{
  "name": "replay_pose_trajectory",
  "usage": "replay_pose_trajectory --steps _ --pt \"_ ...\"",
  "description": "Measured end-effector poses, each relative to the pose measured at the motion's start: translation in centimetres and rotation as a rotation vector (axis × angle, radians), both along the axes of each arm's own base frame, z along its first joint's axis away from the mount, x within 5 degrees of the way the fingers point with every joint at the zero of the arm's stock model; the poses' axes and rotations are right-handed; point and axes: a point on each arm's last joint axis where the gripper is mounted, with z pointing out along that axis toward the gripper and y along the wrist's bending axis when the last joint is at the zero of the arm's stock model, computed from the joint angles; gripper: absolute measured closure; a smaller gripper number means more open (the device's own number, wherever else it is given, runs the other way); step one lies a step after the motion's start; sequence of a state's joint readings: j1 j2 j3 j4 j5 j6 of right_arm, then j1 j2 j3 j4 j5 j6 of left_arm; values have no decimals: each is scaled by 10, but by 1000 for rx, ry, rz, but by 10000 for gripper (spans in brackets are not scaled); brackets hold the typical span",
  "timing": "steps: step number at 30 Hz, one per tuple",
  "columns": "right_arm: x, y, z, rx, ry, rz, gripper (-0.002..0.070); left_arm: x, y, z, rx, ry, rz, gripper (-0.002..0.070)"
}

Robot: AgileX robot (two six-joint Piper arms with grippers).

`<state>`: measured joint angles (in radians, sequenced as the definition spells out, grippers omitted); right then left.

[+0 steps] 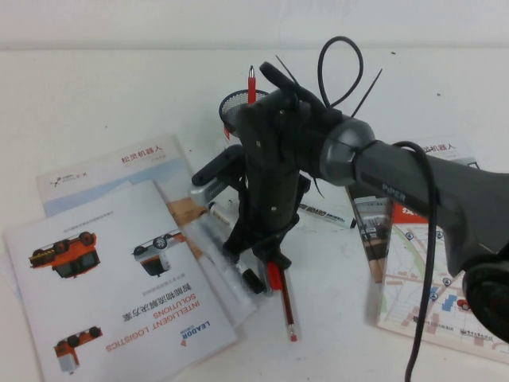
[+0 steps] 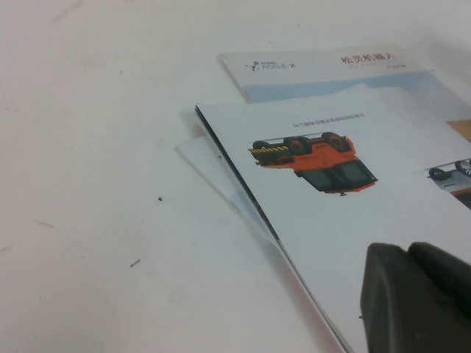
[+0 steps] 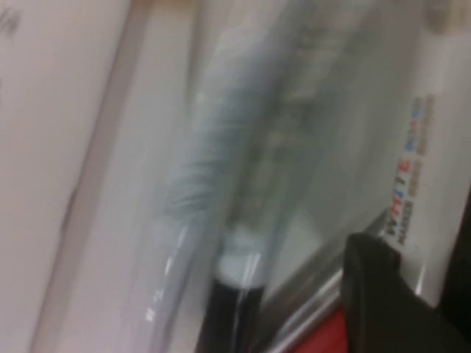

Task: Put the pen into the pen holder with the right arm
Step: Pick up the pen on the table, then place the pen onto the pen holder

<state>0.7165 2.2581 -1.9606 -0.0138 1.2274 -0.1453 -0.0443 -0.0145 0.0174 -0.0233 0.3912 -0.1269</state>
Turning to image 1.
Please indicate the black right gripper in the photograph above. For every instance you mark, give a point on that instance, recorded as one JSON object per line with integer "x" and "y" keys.
{"x": 270, "y": 159}

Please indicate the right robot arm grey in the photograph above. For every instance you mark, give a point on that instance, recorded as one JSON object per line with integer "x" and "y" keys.
{"x": 397, "y": 175}

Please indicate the red capped pen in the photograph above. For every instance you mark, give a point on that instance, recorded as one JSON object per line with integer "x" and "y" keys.
{"x": 274, "y": 276}

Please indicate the black mesh pen holder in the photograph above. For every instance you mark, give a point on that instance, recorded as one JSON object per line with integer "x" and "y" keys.
{"x": 238, "y": 101}

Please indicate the red pen with silver tip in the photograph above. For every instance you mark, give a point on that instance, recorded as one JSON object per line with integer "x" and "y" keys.
{"x": 251, "y": 85}

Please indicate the white paint marker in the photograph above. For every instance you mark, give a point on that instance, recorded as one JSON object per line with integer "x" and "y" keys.
{"x": 222, "y": 262}

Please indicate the dark red pencil with eraser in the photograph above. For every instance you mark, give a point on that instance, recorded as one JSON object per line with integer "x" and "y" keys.
{"x": 288, "y": 310}

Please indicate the whiteboard marker with black ends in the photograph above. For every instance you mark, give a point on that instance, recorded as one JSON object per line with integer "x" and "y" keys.
{"x": 330, "y": 217}

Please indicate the AgileX brochure with room photo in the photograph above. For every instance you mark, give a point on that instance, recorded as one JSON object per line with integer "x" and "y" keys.
{"x": 374, "y": 238}

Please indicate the Leador logistics brochure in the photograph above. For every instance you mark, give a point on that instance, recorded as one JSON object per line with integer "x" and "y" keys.
{"x": 119, "y": 278}

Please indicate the AgileX brochure with wood photo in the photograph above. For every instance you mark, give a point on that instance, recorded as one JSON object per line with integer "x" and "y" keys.
{"x": 119, "y": 167}

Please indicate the autonomous driving book red cover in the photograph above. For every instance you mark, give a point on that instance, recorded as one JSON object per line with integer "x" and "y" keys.
{"x": 405, "y": 286}

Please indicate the black zip tie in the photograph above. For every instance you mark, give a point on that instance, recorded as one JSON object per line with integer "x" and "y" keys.
{"x": 367, "y": 92}
{"x": 285, "y": 68}

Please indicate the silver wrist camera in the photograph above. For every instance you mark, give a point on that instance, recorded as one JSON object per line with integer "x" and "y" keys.
{"x": 207, "y": 193}

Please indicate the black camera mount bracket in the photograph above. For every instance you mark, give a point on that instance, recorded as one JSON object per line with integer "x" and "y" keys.
{"x": 216, "y": 163}

